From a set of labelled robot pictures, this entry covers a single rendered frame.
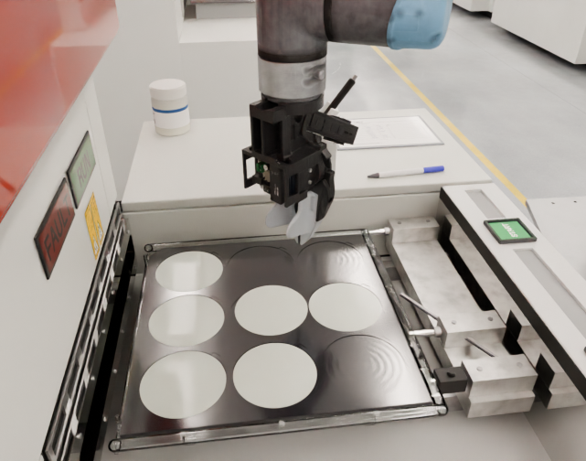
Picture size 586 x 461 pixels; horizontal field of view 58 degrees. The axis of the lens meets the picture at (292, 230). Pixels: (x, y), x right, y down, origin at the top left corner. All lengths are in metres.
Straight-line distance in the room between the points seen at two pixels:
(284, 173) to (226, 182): 0.33
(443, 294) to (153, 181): 0.51
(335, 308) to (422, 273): 0.18
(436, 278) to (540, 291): 0.17
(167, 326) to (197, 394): 0.13
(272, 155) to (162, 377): 0.29
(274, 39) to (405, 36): 0.13
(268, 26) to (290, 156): 0.14
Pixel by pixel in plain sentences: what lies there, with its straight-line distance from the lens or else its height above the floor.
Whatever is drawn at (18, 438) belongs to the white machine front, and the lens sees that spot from 0.50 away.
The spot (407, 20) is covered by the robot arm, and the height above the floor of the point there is 1.29.
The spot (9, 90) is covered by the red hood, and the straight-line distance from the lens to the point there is 0.38.
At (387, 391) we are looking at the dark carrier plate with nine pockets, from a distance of 0.65.
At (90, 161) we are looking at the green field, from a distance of 0.73.
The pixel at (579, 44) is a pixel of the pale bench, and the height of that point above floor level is 0.24.
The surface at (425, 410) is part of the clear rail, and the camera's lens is 0.64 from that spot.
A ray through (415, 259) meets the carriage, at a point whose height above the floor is 0.88.
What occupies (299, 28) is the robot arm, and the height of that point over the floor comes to 1.27.
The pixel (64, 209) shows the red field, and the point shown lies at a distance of 0.61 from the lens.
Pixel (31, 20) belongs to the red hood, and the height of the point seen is 1.31.
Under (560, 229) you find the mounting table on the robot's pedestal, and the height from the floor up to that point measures 0.82.
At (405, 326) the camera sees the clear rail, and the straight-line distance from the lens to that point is 0.73.
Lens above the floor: 1.39
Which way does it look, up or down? 33 degrees down
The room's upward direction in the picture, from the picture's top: straight up
